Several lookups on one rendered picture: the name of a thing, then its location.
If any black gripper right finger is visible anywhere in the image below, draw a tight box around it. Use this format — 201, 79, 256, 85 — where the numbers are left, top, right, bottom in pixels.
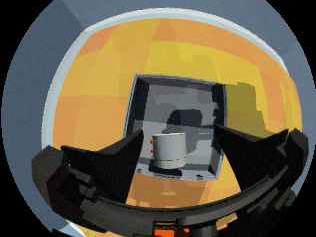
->
214, 125, 289, 191

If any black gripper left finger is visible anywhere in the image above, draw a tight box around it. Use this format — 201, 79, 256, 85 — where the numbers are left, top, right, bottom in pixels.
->
60, 129, 143, 204

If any grey cylinder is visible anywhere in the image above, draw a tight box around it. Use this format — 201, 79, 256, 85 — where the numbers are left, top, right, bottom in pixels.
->
150, 133, 187, 168

